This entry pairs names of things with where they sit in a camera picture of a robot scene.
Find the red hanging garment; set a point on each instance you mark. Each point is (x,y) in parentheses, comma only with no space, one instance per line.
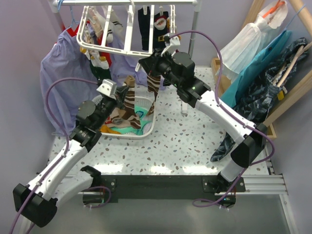
(68,37)

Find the white black-striped hanging sock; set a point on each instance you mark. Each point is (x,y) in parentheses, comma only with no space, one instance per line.
(115,27)

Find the red hanging sock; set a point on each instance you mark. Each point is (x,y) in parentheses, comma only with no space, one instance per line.
(106,53)

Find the brown patterned sock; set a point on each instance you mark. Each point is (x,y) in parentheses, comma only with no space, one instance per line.
(126,117)
(153,87)

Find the dark blue patterned garment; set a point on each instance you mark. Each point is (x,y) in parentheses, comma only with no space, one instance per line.
(261,95)

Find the black white striped sock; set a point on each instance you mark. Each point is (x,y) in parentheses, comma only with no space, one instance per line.
(164,83)

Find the white pleated hanging garment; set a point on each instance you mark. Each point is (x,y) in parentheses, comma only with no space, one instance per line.
(253,37)

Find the lavender hanging shirt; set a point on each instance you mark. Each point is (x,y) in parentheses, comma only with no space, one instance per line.
(66,81)

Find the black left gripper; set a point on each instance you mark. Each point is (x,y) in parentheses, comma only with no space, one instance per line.
(120,96)

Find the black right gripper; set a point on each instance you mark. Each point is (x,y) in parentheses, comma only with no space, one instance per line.
(151,63)

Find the wooden clothes rack frame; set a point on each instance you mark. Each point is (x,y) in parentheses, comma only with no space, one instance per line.
(305,84)

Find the dark green dotted sock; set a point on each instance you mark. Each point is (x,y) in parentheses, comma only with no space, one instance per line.
(98,72)

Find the light blue wire hanger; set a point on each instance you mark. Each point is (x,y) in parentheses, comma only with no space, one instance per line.
(73,23)

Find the white perforated laundry basket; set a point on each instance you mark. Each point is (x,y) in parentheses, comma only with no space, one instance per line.
(145,103)

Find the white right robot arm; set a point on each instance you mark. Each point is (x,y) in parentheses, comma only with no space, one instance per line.
(179,70)

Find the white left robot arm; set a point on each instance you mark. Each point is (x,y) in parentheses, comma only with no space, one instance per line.
(35,200)

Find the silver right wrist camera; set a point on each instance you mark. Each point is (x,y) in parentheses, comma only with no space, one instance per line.
(172,43)

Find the mint green sock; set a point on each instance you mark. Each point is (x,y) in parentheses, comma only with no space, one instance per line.
(145,122)

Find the teal hanging shirt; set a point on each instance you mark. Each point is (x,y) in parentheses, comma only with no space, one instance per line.
(247,76)

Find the navy patterned hanging sock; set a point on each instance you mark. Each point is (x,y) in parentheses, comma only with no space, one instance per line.
(143,15)

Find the white clip sock hanger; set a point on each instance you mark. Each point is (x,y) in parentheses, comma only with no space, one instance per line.
(82,34)

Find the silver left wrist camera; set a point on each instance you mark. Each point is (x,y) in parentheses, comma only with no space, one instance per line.
(107,88)

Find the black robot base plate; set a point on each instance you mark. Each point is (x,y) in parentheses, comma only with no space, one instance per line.
(112,188)

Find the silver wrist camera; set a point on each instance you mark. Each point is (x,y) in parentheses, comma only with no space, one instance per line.
(107,88)
(172,43)

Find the santa patterned hanging sock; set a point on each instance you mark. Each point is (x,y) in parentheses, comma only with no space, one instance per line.
(160,29)

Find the mustard yellow sock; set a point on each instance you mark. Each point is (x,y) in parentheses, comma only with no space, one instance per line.
(107,130)

